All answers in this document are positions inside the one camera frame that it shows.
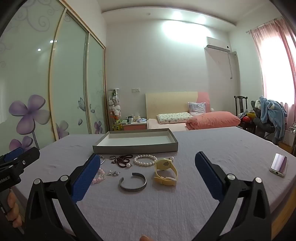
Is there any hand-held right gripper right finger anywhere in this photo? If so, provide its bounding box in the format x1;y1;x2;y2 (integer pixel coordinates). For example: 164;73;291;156
192;152;278;241

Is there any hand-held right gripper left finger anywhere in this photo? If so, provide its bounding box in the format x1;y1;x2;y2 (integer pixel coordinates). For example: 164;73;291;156
24;153;107;241

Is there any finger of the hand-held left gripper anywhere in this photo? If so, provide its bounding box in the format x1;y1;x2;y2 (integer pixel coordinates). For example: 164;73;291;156
0;148;25;164
0;147;40;173

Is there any pink bead bracelet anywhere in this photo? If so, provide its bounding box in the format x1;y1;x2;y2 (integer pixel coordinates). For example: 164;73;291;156
91;168;105;185

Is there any yellow wrist watch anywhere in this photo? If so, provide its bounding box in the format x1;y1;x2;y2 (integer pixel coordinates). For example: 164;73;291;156
154;158;178;186

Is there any grey shallow box tray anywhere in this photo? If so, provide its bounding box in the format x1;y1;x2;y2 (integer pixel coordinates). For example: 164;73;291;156
92;128;179;154

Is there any person's left hand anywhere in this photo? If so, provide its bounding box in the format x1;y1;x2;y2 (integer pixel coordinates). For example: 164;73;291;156
7;192;23;229

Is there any silver cuff bangle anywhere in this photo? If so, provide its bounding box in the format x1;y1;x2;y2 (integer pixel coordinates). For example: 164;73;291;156
119;173;147;192

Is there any folded pink quilt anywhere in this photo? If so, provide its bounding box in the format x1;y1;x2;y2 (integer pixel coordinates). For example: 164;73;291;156
186;111;241;130

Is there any lilac table cloth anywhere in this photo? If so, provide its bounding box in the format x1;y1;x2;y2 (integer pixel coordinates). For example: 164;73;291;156
16;126;296;241

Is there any floral white pillow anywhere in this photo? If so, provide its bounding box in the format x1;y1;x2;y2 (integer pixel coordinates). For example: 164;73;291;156
157;112;192;124

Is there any colourful toy pile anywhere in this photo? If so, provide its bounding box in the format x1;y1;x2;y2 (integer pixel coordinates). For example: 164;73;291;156
240;111;257;123

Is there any small lilac cushion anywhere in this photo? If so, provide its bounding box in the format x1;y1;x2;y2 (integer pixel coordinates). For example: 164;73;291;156
188;102;207;115

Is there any grey chair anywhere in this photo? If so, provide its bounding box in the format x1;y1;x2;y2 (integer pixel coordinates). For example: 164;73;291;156
251;100;278;142

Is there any smartphone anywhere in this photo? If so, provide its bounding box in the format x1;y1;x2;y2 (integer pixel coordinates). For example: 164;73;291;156
269;153;288;177

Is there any pink and cream nightstand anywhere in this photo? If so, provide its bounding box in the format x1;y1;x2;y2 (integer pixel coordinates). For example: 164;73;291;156
121;122;147;131

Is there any clear tube of plush toys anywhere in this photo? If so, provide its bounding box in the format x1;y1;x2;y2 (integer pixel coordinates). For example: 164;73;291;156
108;88;122;131

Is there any dark wooden chair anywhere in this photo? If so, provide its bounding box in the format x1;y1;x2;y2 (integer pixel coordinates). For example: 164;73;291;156
233;95;256;133

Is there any pink bed with headboard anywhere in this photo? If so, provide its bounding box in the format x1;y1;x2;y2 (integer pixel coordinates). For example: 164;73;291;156
145;91;242;131

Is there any blue plush garment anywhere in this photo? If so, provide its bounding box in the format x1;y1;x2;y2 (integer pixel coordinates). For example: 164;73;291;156
258;96;288;144

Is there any sliding door flower wardrobe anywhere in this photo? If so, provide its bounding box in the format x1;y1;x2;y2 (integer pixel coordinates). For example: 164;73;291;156
0;0;107;158

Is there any white air conditioner pipe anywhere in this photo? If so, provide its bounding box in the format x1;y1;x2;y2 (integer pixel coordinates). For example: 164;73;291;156
228;51;237;80

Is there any white air conditioner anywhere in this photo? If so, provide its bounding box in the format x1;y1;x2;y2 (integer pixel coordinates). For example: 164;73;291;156
204;37;231;52

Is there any pink curtain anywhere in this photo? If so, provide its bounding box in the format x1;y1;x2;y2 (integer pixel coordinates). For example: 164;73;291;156
251;17;296;130

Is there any dark red bead bracelet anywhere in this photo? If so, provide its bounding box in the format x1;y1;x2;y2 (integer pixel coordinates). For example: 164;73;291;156
112;155;133;168

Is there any white pearl bracelet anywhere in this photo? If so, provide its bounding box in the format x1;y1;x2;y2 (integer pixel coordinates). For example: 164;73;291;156
133;154;158;167

